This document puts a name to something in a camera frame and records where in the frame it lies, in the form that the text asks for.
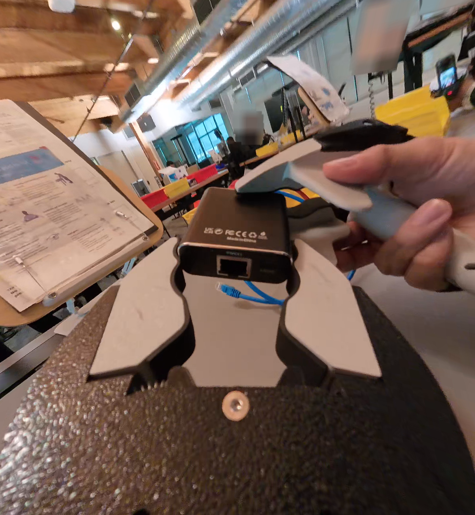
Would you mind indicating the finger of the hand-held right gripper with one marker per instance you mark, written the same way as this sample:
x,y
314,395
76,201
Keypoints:
x,y
334,195
269,177

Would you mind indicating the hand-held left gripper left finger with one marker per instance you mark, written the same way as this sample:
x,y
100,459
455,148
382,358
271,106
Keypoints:
x,y
141,318

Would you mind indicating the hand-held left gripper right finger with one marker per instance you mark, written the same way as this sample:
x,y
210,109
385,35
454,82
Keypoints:
x,y
330,318

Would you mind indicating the black network adapter box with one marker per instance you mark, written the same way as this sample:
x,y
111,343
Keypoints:
x,y
237,217

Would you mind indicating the person's right hand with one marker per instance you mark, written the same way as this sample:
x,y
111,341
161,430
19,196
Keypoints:
x,y
442,173

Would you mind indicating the yellow storage bin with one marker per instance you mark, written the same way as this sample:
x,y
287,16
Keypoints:
x,y
414,112

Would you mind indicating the red storage crate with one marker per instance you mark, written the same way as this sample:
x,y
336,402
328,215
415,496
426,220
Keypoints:
x,y
202,173
153,199

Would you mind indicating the distant document stand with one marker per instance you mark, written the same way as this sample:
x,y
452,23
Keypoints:
x,y
310,86

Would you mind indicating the yellow storage crate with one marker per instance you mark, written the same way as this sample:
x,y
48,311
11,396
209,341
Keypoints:
x,y
176,188

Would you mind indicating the black handheld device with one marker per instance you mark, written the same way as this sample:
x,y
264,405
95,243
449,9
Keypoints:
x,y
447,76

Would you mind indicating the instruction sheet on stand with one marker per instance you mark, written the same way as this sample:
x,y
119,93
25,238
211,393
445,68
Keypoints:
x,y
4,309

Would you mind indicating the printed instruction sheet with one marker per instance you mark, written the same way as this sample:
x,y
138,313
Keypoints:
x,y
40,193

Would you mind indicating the silver ventilation duct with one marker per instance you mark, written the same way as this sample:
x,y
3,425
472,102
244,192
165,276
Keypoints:
x,y
221,48

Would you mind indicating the dark desk edge rail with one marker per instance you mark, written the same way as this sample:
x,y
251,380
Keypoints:
x,y
12,370

